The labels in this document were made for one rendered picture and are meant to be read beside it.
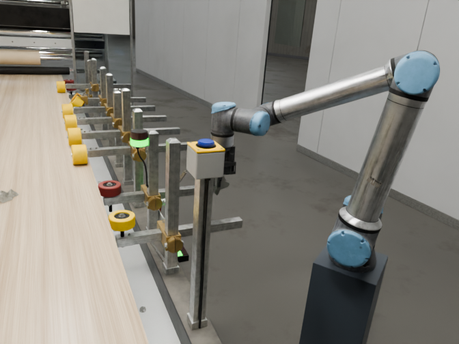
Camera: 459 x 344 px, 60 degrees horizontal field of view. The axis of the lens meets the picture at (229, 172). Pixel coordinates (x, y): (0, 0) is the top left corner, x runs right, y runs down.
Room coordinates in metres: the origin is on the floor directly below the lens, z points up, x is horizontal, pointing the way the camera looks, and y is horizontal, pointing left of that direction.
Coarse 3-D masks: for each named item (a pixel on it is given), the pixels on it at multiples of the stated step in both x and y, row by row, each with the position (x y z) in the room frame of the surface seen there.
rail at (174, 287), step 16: (96, 128) 2.69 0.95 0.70; (112, 160) 2.09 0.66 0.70; (112, 176) 2.00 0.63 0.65; (128, 208) 1.57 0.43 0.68; (144, 208) 1.55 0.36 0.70; (144, 224) 1.41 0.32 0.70; (144, 256) 1.30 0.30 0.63; (160, 272) 1.10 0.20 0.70; (176, 272) 1.11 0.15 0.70; (160, 288) 1.09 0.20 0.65; (176, 288) 1.03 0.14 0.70; (176, 304) 0.95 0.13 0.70; (176, 320) 0.92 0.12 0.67; (208, 320) 0.90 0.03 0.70; (192, 336) 0.83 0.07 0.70; (208, 336) 0.84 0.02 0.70
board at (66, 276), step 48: (0, 96) 2.59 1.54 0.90; (48, 96) 2.70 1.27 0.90; (0, 144) 1.67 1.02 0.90; (48, 144) 1.72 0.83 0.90; (48, 192) 1.22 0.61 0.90; (96, 192) 1.25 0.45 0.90; (0, 240) 0.91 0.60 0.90; (48, 240) 0.93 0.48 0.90; (96, 240) 0.95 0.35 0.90; (0, 288) 0.73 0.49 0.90; (48, 288) 0.74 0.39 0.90; (96, 288) 0.75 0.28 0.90; (0, 336) 0.59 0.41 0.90; (48, 336) 0.60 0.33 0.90; (96, 336) 0.61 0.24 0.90; (144, 336) 0.62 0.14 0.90
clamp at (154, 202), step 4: (144, 184) 1.42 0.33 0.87; (144, 188) 1.38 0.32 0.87; (144, 192) 1.36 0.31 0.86; (144, 196) 1.36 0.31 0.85; (148, 196) 1.32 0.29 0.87; (152, 196) 1.32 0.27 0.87; (156, 196) 1.33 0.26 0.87; (160, 196) 1.33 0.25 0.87; (144, 200) 1.36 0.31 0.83; (148, 200) 1.31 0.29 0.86; (152, 200) 1.30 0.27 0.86; (156, 200) 1.31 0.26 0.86; (160, 200) 1.31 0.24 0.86; (148, 204) 1.30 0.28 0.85; (152, 204) 1.30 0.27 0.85; (156, 204) 1.31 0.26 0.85; (160, 204) 1.31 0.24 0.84; (148, 208) 1.31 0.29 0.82; (152, 208) 1.30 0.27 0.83; (156, 208) 1.31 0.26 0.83
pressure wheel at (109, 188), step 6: (108, 180) 1.35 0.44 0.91; (114, 180) 1.35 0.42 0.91; (102, 186) 1.29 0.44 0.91; (108, 186) 1.30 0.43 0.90; (114, 186) 1.30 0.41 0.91; (120, 186) 1.32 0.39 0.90; (102, 192) 1.28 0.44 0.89; (108, 192) 1.28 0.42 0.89; (114, 192) 1.29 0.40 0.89; (120, 192) 1.32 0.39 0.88
